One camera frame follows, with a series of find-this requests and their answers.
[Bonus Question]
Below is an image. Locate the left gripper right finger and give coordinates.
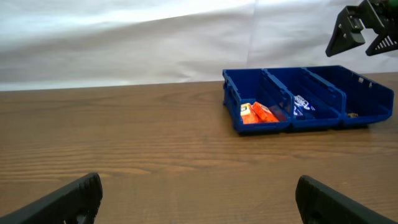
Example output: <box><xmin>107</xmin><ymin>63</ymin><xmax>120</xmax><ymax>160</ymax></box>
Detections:
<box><xmin>295</xmin><ymin>175</ymin><xmax>398</xmax><ymax>224</ymax></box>

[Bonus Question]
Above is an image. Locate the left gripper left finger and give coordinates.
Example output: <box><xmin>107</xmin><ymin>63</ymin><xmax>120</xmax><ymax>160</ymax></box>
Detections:
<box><xmin>0</xmin><ymin>172</ymin><xmax>103</xmax><ymax>224</ymax></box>

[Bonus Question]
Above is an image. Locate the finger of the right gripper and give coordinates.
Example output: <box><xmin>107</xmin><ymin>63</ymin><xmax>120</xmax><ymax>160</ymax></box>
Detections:
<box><xmin>325</xmin><ymin>6</ymin><xmax>366</xmax><ymax>57</ymax></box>
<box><xmin>366</xmin><ymin>30</ymin><xmax>398</xmax><ymax>57</ymax></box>

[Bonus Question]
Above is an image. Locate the blue tray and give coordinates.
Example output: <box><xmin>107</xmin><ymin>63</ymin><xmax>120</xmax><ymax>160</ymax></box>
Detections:
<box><xmin>222</xmin><ymin>64</ymin><xmax>395</xmax><ymax>135</ymax></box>

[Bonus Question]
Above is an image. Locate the orange candy box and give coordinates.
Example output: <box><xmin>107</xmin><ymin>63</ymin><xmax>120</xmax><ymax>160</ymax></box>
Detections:
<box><xmin>240</xmin><ymin>103</ymin><xmax>261</xmax><ymax>124</ymax></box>
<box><xmin>251</xmin><ymin>101</ymin><xmax>280</xmax><ymax>123</ymax></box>

